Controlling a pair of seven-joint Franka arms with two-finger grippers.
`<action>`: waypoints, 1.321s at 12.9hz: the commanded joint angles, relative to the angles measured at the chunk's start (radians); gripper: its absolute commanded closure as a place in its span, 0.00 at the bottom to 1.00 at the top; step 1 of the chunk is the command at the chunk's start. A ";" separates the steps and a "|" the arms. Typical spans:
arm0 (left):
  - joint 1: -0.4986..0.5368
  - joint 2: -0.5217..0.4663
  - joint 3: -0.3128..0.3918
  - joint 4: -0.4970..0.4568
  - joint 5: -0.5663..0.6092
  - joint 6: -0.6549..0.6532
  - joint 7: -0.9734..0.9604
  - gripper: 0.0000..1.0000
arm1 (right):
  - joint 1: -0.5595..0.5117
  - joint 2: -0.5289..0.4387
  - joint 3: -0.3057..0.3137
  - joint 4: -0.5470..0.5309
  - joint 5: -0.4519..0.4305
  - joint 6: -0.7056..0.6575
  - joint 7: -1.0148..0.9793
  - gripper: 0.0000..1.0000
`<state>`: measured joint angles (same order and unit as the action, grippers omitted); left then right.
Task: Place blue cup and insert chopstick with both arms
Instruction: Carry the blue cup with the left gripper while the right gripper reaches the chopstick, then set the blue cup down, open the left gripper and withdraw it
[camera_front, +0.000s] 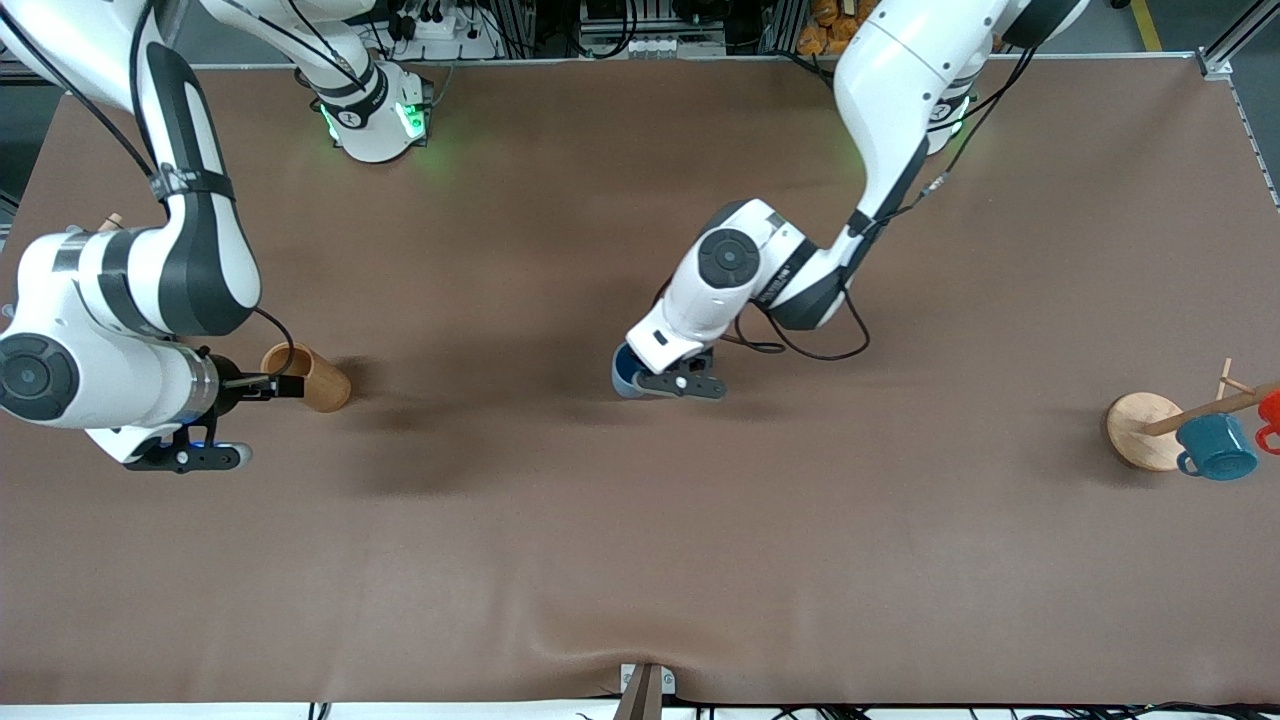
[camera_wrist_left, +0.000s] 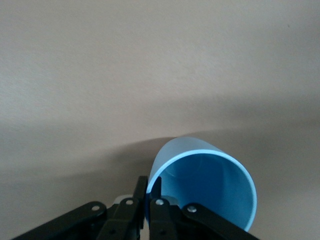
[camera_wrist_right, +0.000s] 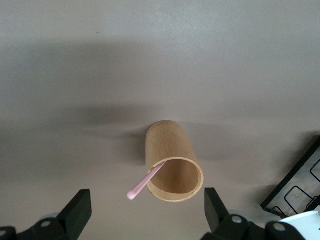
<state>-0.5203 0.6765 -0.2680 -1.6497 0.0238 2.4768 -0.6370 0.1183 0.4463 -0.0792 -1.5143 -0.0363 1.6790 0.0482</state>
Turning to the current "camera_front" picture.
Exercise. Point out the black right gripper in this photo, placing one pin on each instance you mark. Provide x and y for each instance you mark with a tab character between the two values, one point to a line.
229	389

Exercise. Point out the white power strip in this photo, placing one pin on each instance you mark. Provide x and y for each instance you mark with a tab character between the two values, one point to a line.
450	40

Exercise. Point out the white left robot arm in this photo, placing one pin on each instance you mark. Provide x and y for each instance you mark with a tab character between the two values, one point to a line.
890	90

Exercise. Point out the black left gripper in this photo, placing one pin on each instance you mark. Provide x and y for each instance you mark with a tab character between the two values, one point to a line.
697	364

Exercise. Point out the light blue cup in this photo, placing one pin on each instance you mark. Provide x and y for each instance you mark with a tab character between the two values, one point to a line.
625	375

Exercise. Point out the brown wooden cylinder holder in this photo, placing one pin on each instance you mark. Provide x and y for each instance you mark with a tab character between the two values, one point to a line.
325	385

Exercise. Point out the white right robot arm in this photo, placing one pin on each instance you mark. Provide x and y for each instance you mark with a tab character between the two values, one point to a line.
200	250

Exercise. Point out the teal enamel mug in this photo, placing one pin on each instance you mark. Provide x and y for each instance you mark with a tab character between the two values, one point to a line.
1215	448

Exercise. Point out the aluminium frame post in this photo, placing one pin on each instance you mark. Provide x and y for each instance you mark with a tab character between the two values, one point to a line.
1215	65

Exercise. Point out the wooden mug tree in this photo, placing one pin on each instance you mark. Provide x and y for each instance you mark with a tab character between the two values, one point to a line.
1140	430

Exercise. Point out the orange enamel mug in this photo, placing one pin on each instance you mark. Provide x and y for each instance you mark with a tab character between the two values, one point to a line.
1270	410

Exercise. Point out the orange packaged snacks pile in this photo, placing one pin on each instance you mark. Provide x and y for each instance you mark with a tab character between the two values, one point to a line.
822	35

